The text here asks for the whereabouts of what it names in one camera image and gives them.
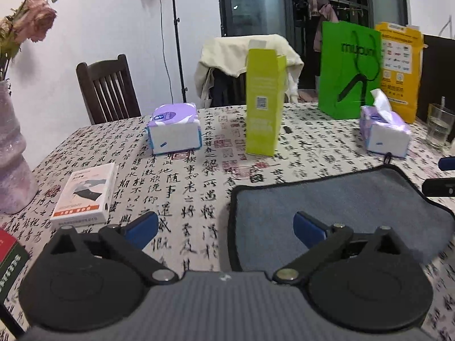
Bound red and green box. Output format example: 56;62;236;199
0;228;30;306

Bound hanging clothes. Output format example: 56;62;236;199
291;0;370;54

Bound yellow paper bag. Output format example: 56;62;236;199
375;22;428;124

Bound green paper bag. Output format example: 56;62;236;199
317;21;382;120

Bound grey towel with black edge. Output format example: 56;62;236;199
227;153;455;275

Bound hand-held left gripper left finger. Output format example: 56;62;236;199
45;211;179;287

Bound dried pink flowers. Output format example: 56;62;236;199
0;0;81;82

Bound clear drinking glass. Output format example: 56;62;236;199
425;97;455;151

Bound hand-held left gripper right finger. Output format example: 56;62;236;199
272;211;408;285

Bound white box with orange stripe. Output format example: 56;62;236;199
50;162;119;228

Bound chair with cream cloth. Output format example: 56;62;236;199
194;34;304;109

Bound black light stand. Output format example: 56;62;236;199
151;0;188;103

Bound pink vase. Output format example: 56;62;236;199
0;79;39;215

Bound lime green tall box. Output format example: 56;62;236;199
245;48;287;157

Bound purple tissue pack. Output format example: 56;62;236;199
147;102;203;156
359;89;412;159

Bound glass sliding door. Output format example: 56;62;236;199
217;0;409;91

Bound dark wooden chair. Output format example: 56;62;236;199
76;54;142;126
208;67;249;108
416;34;455;123

